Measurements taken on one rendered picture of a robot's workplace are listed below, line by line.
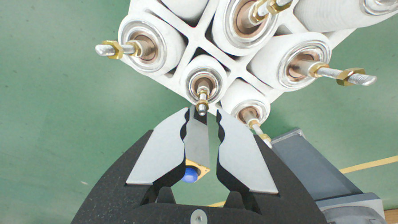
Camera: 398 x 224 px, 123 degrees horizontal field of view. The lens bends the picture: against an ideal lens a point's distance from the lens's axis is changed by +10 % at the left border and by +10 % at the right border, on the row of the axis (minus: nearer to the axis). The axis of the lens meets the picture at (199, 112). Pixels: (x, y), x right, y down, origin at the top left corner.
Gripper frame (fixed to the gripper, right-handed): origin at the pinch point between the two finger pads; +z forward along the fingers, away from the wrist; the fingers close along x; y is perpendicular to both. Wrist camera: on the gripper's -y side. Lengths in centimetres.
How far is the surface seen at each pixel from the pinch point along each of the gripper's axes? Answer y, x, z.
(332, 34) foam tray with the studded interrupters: -8.3, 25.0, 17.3
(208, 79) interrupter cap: -0.9, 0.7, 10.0
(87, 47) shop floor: -5, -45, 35
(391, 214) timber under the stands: 116, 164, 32
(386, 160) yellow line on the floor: 51, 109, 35
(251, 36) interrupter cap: -7.3, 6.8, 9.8
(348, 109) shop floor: 18, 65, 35
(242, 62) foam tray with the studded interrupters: -3.0, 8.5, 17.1
